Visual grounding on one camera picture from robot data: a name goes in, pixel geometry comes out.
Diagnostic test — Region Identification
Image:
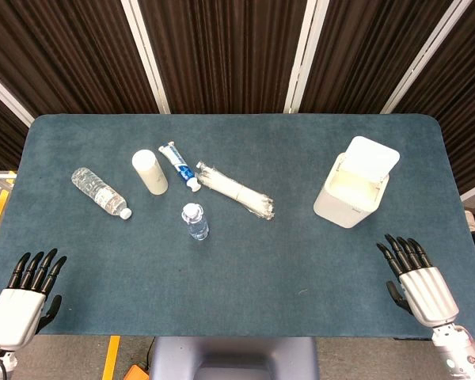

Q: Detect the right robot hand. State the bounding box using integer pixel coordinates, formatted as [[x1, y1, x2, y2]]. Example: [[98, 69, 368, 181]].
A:
[[376, 234, 460, 327]]

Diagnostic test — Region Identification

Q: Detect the clear plastic water bottle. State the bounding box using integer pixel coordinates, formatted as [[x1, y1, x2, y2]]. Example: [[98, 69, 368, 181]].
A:
[[70, 167, 133, 220]]

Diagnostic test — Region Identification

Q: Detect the orange device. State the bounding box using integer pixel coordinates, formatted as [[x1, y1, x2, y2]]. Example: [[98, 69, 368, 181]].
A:
[[123, 363, 150, 380]]

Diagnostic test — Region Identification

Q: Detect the black cable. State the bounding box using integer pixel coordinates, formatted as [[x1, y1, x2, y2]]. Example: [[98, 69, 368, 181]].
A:
[[140, 336, 154, 366]]

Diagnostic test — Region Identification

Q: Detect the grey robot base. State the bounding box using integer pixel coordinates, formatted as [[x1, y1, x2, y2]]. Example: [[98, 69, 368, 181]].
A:
[[148, 336, 321, 380]]

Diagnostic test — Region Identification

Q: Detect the white cylindrical container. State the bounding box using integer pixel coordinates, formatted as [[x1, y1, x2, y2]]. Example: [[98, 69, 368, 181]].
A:
[[131, 149, 169, 196]]

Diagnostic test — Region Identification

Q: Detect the pack of cotton swabs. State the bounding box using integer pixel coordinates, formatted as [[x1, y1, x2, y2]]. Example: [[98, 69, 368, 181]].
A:
[[196, 160, 276, 221]]

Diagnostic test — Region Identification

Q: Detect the white open-lid bin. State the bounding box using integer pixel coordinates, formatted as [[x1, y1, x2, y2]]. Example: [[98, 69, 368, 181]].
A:
[[313, 152, 391, 229]]

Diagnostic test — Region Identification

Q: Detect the small clear glass bottle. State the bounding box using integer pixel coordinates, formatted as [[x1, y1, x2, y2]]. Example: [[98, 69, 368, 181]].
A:
[[181, 203, 211, 241]]

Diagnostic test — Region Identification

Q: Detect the white plastic container lid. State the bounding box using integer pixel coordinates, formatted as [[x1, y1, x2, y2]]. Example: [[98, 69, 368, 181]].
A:
[[336, 135, 401, 180]]

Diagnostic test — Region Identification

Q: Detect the white blue toothpaste tube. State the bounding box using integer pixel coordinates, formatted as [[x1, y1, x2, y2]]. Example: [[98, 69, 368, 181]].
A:
[[158, 140, 202, 193]]

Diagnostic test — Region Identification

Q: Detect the blue table mat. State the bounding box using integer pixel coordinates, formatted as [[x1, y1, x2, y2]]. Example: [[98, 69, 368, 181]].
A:
[[0, 113, 475, 340]]

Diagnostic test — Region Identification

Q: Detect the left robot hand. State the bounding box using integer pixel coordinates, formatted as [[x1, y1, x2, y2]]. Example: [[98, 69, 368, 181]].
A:
[[0, 248, 68, 352]]

